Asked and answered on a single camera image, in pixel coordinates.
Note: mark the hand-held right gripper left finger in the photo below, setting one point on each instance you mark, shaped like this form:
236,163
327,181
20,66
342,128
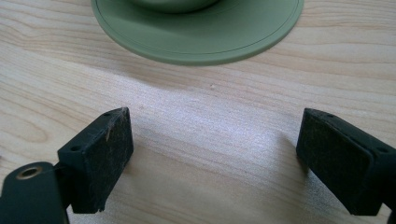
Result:
99,161

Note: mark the green round silicone mat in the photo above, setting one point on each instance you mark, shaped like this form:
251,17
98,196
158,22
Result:
199,43

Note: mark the stainless steel bowl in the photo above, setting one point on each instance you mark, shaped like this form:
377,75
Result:
174,5

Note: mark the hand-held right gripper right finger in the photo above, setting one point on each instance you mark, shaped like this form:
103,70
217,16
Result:
339,161

